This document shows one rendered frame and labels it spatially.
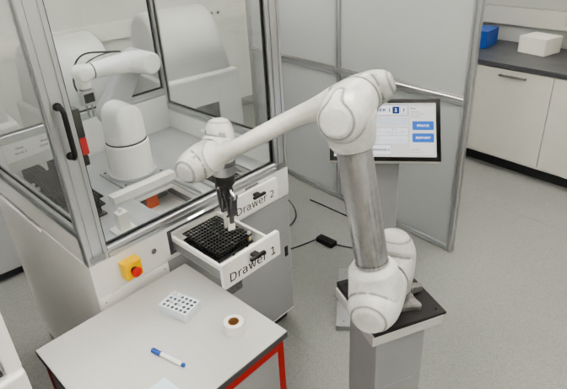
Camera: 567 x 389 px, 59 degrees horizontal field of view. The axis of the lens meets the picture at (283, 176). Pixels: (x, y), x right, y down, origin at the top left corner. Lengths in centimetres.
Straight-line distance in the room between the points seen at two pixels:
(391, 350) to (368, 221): 63
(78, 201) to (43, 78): 42
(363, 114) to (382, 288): 53
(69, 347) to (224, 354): 53
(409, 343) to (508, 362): 99
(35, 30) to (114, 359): 104
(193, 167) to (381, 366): 98
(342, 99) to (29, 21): 90
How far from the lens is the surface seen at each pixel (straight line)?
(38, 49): 164
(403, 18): 319
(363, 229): 145
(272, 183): 234
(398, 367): 201
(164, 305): 191
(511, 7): 502
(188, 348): 178
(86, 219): 184
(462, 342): 290
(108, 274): 198
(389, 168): 255
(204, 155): 159
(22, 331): 332
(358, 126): 127
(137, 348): 183
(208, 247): 197
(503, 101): 443
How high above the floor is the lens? 201
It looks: 28 degrees down
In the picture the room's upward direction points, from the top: 3 degrees counter-clockwise
